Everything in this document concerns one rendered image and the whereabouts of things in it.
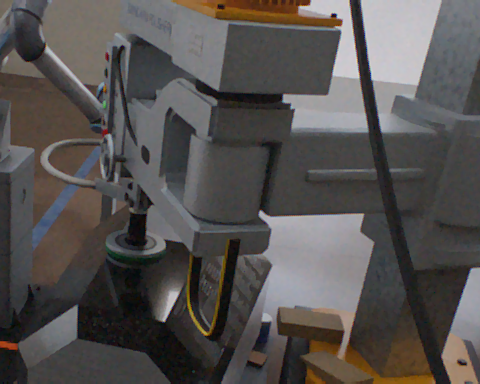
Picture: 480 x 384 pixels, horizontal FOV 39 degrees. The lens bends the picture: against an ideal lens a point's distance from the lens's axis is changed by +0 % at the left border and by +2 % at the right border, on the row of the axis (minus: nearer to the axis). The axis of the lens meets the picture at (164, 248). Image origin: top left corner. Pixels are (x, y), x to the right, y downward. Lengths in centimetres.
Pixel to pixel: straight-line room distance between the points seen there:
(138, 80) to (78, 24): 713
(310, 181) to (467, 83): 45
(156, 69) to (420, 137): 80
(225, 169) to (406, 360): 89
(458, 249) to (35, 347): 123
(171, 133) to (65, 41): 756
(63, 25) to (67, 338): 750
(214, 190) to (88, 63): 776
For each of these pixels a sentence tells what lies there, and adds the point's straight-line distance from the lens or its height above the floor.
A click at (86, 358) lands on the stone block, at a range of 197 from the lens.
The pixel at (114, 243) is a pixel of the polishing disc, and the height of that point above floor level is 90.
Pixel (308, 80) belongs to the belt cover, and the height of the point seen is 164.
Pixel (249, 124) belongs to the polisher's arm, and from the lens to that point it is 146.
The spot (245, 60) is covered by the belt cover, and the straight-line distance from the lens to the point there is 134.
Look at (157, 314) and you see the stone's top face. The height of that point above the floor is 87.
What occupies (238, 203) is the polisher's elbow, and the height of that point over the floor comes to 135.
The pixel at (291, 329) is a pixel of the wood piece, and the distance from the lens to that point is 213.
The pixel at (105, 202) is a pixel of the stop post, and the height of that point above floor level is 26.
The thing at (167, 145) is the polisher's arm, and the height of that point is 140.
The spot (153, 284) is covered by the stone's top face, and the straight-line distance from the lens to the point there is 213.
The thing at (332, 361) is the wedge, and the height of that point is 80.
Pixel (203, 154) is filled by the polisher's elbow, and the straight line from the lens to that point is 150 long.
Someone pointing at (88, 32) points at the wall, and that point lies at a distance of 915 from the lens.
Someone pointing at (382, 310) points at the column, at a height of 97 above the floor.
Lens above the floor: 187
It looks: 25 degrees down
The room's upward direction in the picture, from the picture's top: 7 degrees clockwise
